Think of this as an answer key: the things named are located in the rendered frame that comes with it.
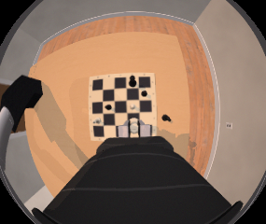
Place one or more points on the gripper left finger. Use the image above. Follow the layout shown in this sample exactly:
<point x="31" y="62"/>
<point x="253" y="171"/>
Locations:
<point x="124" y="130"/>

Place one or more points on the chessboard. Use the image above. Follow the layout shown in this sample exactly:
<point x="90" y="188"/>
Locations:
<point x="114" y="90"/>

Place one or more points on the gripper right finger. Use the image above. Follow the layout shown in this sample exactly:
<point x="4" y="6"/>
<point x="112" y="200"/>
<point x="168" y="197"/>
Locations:
<point x="143" y="129"/>

